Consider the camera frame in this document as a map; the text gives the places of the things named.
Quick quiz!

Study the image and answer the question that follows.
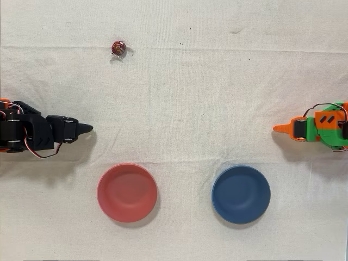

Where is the blue bowl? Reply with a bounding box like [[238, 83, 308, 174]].
[[211, 165, 272, 225]]

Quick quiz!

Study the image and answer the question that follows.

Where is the white tablecloth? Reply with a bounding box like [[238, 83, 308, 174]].
[[0, 0, 348, 261]]

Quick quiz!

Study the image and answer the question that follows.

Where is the red candy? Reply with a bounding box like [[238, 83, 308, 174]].
[[110, 39, 128, 58]]

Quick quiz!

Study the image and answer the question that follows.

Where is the pink bowl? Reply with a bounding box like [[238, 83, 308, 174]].
[[96, 163, 158, 223]]

